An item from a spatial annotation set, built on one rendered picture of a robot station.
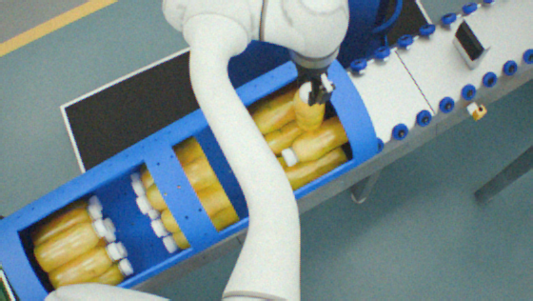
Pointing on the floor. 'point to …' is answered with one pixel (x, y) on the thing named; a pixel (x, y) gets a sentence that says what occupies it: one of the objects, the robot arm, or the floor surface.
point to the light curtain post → (506, 176)
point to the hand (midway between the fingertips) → (309, 87)
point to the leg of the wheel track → (365, 187)
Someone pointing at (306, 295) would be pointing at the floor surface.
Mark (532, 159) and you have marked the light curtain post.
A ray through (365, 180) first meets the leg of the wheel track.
